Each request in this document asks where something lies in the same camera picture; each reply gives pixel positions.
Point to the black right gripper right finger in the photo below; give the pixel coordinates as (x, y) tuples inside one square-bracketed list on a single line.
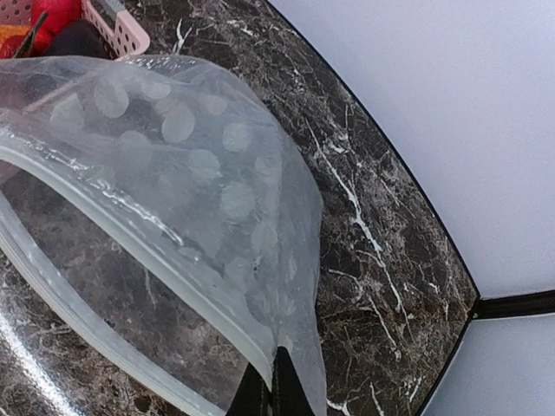
[(288, 398)]

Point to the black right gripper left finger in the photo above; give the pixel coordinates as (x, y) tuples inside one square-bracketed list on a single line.
[(252, 397)]

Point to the clear zip top bag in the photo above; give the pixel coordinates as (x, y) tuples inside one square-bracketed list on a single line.
[(162, 212)]

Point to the dark purple eggplant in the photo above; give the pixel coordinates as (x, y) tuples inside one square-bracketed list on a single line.
[(79, 38)]

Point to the red tomato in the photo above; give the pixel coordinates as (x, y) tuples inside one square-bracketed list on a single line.
[(60, 13)]

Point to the red orange mango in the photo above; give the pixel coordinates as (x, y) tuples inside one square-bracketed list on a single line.
[(11, 38)]

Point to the pink perforated plastic basket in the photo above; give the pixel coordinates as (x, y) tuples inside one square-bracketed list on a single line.
[(116, 25)]

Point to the black right corner post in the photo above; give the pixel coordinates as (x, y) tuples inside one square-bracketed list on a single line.
[(540, 303)]

